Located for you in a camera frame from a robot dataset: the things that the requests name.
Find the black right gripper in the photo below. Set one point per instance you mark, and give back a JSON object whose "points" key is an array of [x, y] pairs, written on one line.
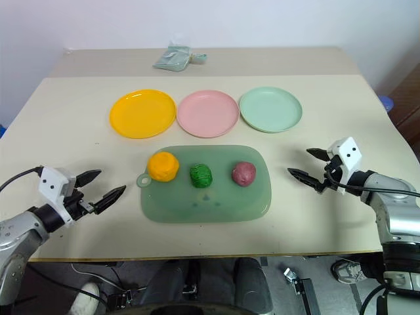
{"points": [[333, 178]]}

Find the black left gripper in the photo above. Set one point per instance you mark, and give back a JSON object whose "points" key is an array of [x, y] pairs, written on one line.
{"points": [[76, 206]]}

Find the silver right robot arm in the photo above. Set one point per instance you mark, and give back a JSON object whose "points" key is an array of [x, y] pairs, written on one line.
{"points": [[393, 210]]}

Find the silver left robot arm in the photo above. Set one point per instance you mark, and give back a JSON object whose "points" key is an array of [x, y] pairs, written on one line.
{"points": [[19, 231]]}

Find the pink-red clay ball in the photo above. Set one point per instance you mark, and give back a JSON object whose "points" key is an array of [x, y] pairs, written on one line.
{"points": [[243, 173]]}

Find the yellow clay ball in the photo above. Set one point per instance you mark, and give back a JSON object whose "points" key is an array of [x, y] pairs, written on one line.
{"points": [[163, 166]]}

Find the mint green plastic plate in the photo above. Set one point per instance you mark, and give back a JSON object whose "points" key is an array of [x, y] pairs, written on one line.
{"points": [[270, 109]]}

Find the yellow plastic plate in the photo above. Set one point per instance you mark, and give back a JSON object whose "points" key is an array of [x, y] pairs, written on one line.
{"points": [[142, 113]]}

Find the green clay ball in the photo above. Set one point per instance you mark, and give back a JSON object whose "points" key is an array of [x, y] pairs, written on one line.
{"points": [[201, 175]]}

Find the pink plastic plate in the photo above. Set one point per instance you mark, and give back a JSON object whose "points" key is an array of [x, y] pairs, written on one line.
{"points": [[207, 113]]}

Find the blue round stool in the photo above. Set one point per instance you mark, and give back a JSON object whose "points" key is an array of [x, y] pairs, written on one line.
{"points": [[386, 103]]}

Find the white shoe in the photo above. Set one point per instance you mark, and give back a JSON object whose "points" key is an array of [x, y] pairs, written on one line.
{"points": [[85, 297]]}

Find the translucent green cutting board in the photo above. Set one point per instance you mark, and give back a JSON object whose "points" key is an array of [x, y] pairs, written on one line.
{"points": [[210, 203]]}

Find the grey white sneaker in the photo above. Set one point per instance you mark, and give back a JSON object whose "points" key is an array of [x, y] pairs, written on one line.
{"points": [[348, 270]]}

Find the blue object at floor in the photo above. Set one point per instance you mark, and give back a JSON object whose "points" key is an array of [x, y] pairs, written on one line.
{"points": [[2, 131]]}

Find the silver metal clamp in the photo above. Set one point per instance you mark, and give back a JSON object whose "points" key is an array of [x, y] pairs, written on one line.
{"points": [[291, 275]]}

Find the brown wooden furniture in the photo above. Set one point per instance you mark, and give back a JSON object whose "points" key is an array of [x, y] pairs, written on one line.
{"points": [[407, 101]]}

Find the black metal bar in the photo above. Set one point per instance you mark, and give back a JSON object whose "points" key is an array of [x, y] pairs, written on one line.
{"points": [[308, 297]]}

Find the dark grey trouser legs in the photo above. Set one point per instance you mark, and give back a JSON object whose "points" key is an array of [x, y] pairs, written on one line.
{"points": [[249, 288]]}

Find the clear bag of green items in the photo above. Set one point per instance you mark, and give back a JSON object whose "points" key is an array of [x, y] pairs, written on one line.
{"points": [[172, 59]]}

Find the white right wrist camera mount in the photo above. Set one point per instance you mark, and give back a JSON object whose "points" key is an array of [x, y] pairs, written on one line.
{"points": [[348, 154]]}

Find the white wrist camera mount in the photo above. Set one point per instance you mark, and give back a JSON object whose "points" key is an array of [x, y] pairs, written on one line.
{"points": [[348, 154], [52, 183]]}

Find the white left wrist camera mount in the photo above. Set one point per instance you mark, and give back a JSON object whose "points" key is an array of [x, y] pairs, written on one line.
{"points": [[52, 183]]}

